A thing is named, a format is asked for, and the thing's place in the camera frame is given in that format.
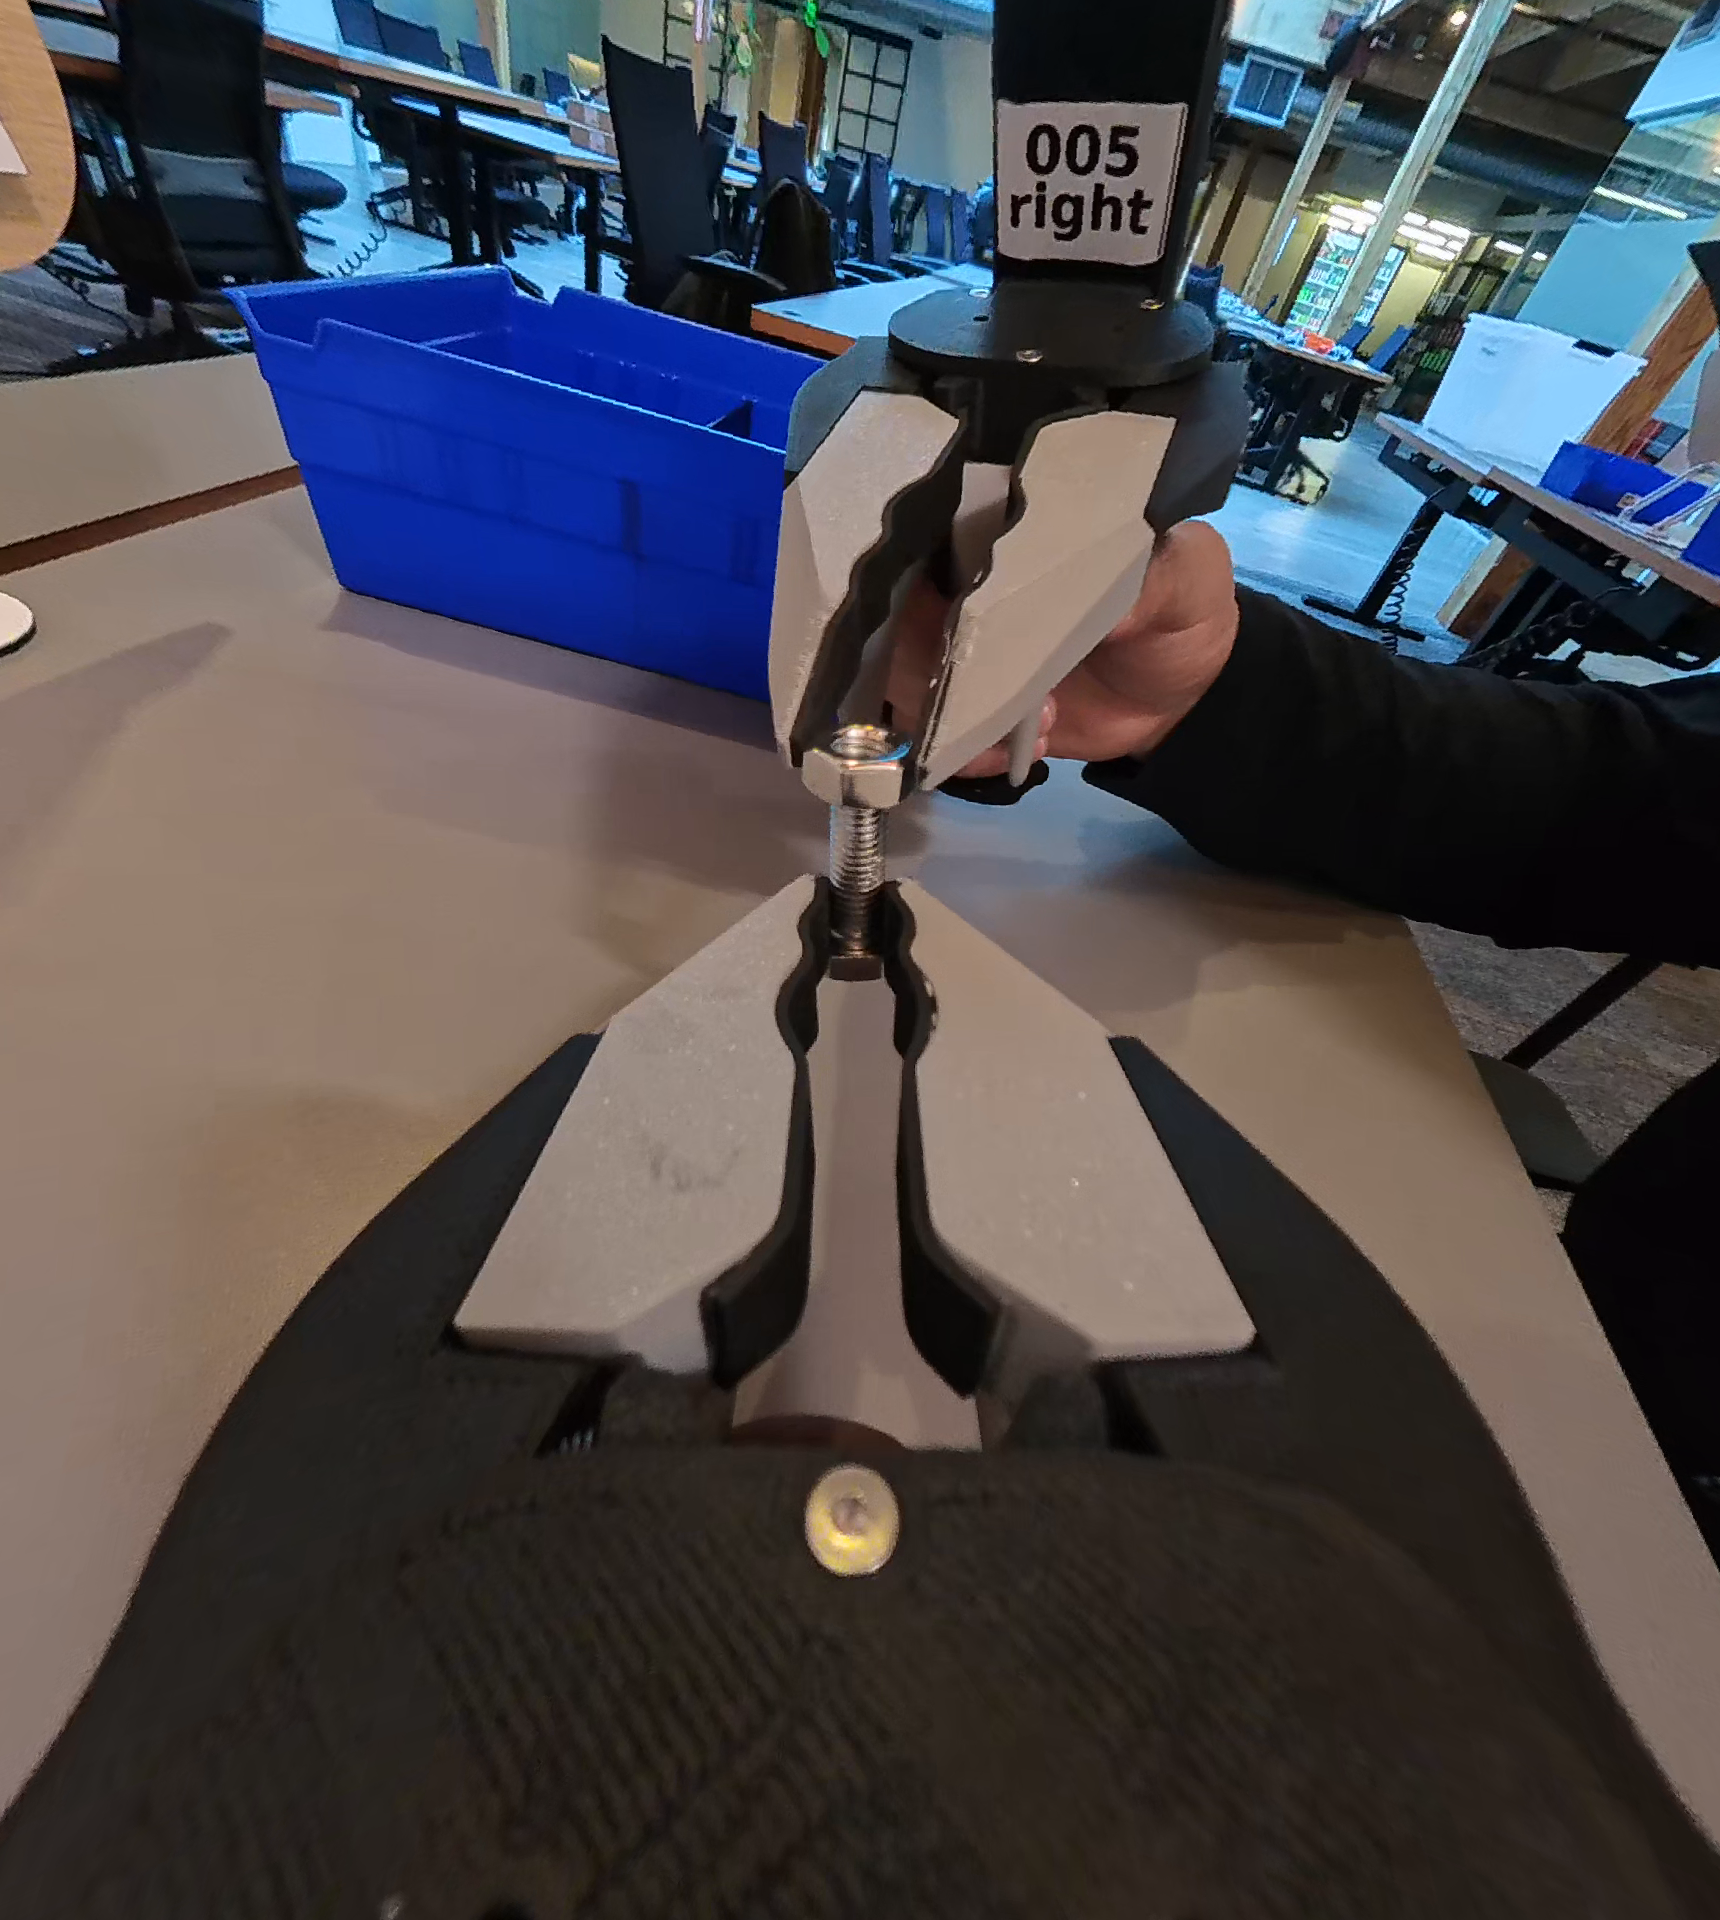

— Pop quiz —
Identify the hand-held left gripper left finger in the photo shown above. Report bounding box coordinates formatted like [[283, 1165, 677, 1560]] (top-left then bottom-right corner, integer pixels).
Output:
[[454, 874, 826, 1388]]

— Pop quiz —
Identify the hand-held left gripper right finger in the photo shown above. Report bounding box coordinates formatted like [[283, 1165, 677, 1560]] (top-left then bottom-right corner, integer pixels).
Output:
[[879, 877, 1262, 1398]]

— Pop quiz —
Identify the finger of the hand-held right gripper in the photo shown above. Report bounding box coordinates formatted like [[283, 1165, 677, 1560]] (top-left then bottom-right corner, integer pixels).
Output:
[[879, 417, 1184, 794], [767, 387, 976, 763]]

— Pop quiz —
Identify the silver hex nut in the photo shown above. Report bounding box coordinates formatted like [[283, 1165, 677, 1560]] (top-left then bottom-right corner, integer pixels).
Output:
[[799, 724, 914, 813]]

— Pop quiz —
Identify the blue plastic bin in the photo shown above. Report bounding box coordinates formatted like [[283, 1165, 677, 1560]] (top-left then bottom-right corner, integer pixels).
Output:
[[230, 270, 829, 703]]

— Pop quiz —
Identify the silver hex bolt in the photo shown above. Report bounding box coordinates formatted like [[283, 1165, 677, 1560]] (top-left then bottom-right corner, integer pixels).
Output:
[[815, 797, 901, 983]]

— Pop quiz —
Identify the person's right forearm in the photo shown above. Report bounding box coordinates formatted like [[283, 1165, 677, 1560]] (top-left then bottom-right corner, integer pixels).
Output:
[[1083, 586, 1720, 983]]

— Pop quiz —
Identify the wood-edged neighbouring desk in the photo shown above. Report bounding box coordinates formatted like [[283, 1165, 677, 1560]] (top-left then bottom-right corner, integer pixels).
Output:
[[754, 270, 998, 360]]

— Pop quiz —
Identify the wooden background desk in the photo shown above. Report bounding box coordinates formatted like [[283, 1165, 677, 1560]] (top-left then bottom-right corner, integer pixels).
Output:
[[1378, 414, 1720, 640]]

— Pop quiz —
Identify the grey desk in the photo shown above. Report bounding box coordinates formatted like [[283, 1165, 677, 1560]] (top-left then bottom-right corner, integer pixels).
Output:
[[0, 354, 1720, 1920]]

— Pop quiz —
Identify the person's right hand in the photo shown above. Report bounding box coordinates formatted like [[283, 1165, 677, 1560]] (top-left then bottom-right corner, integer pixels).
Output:
[[888, 517, 1240, 774]]

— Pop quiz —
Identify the black office chair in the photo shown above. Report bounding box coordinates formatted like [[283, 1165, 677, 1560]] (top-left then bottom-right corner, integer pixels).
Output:
[[600, 36, 789, 339], [118, 0, 351, 358]]

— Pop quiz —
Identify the white storage box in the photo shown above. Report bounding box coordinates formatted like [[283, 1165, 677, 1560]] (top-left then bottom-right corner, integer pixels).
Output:
[[1420, 314, 1647, 477]]

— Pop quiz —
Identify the long background table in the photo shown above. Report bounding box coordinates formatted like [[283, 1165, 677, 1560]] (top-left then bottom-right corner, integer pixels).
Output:
[[267, 29, 623, 297]]

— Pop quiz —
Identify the person's dark clothing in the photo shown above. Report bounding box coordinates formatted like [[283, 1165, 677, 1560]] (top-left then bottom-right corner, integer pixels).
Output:
[[1555, 987, 1720, 1758]]

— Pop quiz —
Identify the black coiled cable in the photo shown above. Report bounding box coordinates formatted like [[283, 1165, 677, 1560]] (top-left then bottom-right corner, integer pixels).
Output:
[[1358, 496, 1448, 648]]

